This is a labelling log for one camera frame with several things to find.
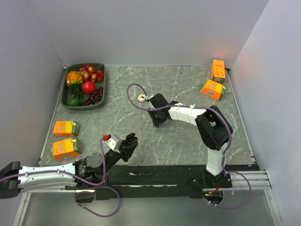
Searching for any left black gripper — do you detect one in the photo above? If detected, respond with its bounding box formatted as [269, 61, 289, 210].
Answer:
[99, 139, 138, 176]

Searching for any black earbud charging case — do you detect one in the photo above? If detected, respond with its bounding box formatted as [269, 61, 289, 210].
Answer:
[126, 133, 138, 144]

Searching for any beige earbud charging case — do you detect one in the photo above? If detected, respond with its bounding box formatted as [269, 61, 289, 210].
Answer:
[137, 94, 147, 103]

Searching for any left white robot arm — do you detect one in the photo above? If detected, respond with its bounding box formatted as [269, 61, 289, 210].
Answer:
[0, 137, 138, 199]

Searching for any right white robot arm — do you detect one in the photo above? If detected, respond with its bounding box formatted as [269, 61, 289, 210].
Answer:
[147, 93, 233, 188]

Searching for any orange juice box left lower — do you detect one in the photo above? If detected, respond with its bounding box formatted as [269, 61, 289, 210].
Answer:
[51, 137, 82, 160]

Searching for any dark grape bunch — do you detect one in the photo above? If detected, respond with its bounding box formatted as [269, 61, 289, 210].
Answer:
[83, 87, 103, 106]

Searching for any orange juice box tilted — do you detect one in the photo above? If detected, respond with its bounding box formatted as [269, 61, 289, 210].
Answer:
[199, 80, 227, 100]

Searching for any orange juice box left upper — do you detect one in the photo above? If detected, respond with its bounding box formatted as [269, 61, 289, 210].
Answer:
[53, 121, 80, 137]

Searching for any green avocado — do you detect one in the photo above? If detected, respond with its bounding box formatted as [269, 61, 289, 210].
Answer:
[66, 98, 82, 107]

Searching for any red apple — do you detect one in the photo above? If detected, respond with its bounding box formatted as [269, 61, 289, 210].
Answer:
[82, 81, 96, 95]

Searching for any orange juice box far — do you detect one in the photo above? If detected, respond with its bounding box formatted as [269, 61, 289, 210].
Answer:
[211, 59, 226, 84]

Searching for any red lychee bunch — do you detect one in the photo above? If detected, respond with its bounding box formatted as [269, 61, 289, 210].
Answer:
[79, 64, 104, 83]

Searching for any orange pineapple toy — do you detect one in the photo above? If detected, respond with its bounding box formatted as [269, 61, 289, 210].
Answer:
[65, 71, 83, 99]

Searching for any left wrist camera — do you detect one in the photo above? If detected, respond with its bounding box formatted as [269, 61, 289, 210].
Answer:
[103, 135, 122, 151]

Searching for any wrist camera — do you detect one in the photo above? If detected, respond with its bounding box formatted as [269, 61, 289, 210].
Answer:
[145, 95, 154, 102]
[103, 135, 122, 151]

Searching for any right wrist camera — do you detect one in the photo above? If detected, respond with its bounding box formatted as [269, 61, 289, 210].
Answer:
[145, 95, 154, 102]

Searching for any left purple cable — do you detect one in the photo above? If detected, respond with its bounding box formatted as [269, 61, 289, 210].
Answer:
[0, 137, 121, 218]

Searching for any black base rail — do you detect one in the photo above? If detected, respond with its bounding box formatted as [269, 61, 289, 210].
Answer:
[72, 162, 232, 200]

